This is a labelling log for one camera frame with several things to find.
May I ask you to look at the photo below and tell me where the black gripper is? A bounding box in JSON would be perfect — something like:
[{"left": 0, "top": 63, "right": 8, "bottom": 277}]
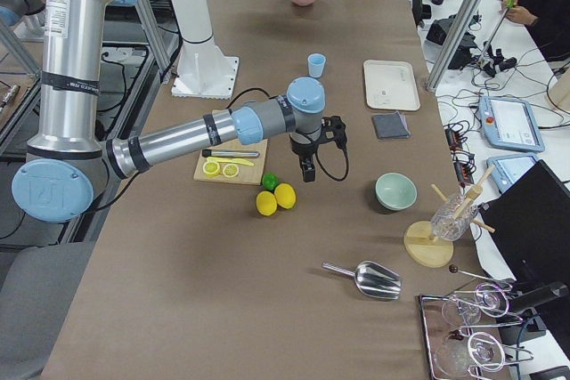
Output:
[{"left": 289, "top": 133, "right": 320, "bottom": 182}]

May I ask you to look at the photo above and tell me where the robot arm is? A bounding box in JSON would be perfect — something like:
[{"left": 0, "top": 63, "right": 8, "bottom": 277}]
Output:
[{"left": 11, "top": 0, "right": 325, "bottom": 223}]

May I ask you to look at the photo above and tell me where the light blue plastic cup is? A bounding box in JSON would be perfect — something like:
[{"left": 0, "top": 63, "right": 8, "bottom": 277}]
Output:
[{"left": 307, "top": 53, "right": 326, "bottom": 78}]

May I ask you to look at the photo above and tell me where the steel ice scoop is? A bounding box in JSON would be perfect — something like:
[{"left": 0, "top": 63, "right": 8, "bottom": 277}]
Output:
[{"left": 322, "top": 261, "right": 402, "bottom": 302}]

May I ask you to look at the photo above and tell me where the wooden cup tree stand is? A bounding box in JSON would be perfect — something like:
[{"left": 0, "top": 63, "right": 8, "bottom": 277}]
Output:
[{"left": 404, "top": 166, "right": 495, "bottom": 268}]

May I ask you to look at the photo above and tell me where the glass cup on stand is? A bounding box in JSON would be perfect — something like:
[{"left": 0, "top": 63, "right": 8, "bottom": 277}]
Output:
[{"left": 430, "top": 193, "right": 477, "bottom": 241}]

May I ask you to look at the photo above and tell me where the yellow lemon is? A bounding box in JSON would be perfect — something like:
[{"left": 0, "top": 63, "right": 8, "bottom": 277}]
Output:
[
  {"left": 256, "top": 190, "right": 277, "bottom": 216},
  {"left": 273, "top": 182, "right": 297, "bottom": 209}
]

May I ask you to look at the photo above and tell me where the green lime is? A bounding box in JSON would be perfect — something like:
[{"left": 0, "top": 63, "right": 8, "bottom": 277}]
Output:
[{"left": 261, "top": 173, "right": 281, "bottom": 192}]

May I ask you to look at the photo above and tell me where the wooden cutting board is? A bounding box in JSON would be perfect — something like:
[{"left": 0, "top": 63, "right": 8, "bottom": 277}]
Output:
[{"left": 193, "top": 139, "right": 268, "bottom": 185}]

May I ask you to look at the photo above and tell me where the lemon slice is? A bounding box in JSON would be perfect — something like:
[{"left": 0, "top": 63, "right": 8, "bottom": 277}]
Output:
[
  {"left": 202, "top": 161, "right": 221, "bottom": 177},
  {"left": 222, "top": 163, "right": 240, "bottom": 178}
]

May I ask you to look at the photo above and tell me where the mint green bowl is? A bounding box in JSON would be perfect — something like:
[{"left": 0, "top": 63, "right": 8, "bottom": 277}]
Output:
[{"left": 375, "top": 172, "right": 418, "bottom": 211}]

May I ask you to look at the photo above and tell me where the grey folded cloth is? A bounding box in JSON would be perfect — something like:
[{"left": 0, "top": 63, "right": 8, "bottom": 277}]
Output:
[{"left": 371, "top": 111, "right": 411, "bottom": 139}]

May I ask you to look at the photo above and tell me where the cream rabbit tray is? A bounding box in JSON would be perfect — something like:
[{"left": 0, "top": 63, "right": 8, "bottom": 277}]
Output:
[{"left": 363, "top": 60, "right": 420, "bottom": 111}]

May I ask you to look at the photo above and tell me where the blue teach pendant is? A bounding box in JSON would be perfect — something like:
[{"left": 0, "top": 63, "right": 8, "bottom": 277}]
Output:
[
  {"left": 478, "top": 96, "right": 545, "bottom": 153},
  {"left": 486, "top": 153, "right": 539, "bottom": 193}
]

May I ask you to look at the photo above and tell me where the wine glass rack tray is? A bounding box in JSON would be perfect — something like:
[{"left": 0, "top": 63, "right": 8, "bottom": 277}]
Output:
[{"left": 418, "top": 282, "right": 533, "bottom": 379}]

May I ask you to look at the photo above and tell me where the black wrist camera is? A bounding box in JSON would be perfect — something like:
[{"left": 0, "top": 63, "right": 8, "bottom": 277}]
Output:
[{"left": 320, "top": 116, "right": 347, "bottom": 150}]

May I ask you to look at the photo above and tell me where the white camera pillar base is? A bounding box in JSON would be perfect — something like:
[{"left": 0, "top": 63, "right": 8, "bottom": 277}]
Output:
[{"left": 171, "top": 0, "right": 240, "bottom": 100}]

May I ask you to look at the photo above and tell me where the aluminium frame post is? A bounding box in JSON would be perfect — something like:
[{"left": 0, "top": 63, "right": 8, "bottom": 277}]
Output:
[{"left": 426, "top": 0, "right": 481, "bottom": 93}]

